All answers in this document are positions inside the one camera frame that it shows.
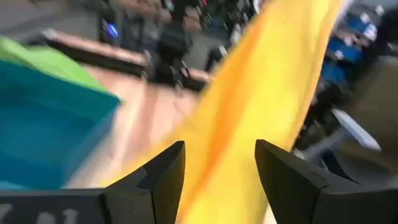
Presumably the green microfiber towel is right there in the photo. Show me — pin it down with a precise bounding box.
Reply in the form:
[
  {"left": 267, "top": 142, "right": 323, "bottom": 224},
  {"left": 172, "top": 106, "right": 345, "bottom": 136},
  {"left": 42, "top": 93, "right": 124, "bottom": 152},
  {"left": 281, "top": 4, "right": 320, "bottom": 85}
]
[{"left": 0, "top": 35, "right": 108, "bottom": 94}]

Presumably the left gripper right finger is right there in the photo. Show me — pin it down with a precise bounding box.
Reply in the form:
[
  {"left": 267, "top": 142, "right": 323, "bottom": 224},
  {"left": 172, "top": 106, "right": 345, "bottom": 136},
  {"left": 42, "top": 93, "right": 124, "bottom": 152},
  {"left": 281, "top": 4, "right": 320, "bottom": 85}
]
[{"left": 254, "top": 139, "right": 398, "bottom": 224}]

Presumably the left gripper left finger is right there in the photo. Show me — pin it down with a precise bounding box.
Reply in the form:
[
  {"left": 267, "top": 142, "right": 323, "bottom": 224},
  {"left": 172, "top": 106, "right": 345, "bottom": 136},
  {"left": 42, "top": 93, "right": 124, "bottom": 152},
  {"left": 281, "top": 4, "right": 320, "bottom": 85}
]
[{"left": 0, "top": 140, "right": 187, "bottom": 224}]

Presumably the blue-green storage bin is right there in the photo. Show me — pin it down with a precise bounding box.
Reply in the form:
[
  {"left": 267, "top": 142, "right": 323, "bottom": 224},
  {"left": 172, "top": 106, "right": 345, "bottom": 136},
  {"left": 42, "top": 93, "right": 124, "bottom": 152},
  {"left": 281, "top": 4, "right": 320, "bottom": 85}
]
[{"left": 0, "top": 60, "right": 121, "bottom": 190}]

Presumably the yellow microfiber towel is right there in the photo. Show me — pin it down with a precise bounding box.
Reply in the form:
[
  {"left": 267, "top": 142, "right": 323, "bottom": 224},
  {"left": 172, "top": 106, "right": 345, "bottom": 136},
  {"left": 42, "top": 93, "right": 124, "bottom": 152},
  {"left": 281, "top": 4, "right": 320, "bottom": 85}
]
[{"left": 102, "top": 0, "right": 345, "bottom": 224}]

